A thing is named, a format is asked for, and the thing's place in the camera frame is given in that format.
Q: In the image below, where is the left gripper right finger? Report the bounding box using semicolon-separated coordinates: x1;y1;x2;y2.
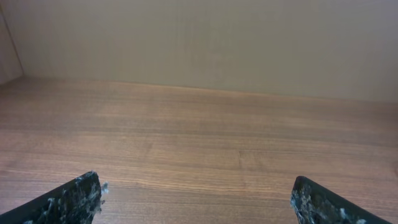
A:
290;176;391;224

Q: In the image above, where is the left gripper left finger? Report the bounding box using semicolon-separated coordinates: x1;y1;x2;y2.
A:
1;171;108;224

